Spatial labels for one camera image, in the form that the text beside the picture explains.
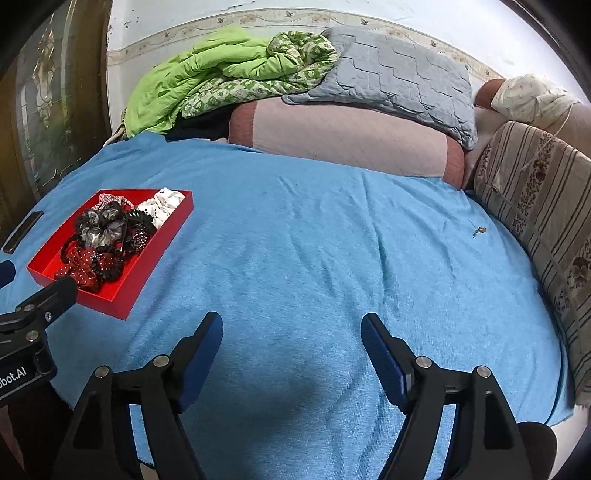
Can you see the white floral cloth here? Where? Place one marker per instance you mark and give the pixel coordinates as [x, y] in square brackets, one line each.
[526, 97]

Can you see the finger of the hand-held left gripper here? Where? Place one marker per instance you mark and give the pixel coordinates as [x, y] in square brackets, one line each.
[5, 273]
[57, 293]

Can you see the small metal trinket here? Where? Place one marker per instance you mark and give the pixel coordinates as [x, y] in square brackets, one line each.
[479, 230]

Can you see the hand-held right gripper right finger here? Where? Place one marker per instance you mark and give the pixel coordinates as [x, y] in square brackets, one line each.
[383, 360]

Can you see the green quilt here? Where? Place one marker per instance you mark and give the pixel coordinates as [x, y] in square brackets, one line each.
[184, 74]

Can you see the pink bolster pillow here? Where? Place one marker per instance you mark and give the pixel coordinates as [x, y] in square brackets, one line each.
[346, 134]

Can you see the dark cloth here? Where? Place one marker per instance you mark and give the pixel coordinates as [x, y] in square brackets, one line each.
[203, 124]

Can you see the red plaid scrunchie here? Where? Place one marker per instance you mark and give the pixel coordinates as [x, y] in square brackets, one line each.
[108, 199]

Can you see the blue blanket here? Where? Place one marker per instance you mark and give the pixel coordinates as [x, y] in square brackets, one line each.
[323, 230]

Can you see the wooden door with glass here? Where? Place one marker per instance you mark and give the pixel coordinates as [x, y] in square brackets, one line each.
[46, 115]

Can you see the striped floral cushion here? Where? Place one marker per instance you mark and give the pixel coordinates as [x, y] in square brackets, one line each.
[531, 184]

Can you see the red dotted scrunchie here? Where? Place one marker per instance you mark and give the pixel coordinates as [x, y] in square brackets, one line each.
[85, 272]

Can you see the grey quilted pillow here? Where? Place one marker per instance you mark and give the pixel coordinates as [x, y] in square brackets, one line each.
[401, 74]

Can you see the grey-brown satin scrunchie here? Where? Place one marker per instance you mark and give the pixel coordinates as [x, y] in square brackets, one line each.
[99, 230]

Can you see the black claw hair clip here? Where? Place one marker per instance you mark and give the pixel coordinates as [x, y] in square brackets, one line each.
[138, 240]

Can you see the white cherry print scrunchie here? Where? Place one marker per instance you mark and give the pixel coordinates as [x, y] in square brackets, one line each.
[164, 203]

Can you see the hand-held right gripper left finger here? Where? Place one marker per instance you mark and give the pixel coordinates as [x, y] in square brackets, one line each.
[203, 350]

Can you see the brown bolster pillow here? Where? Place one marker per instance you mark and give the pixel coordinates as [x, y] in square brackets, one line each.
[485, 94]

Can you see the red shallow box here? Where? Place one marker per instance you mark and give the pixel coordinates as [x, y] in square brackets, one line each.
[161, 230]

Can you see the dark flat rectangular object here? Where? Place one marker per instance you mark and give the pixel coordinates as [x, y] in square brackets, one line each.
[21, 233]

